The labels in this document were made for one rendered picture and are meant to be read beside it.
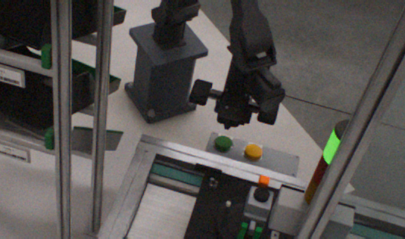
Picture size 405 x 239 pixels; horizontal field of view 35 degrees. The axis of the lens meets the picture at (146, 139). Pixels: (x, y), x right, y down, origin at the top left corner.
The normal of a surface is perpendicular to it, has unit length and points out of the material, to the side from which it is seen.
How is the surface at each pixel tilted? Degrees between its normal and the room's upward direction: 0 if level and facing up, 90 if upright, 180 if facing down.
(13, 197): 0
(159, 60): 0
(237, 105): 19
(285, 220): 90
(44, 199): 0
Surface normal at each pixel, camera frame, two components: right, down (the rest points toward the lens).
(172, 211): 0.09, -0.66
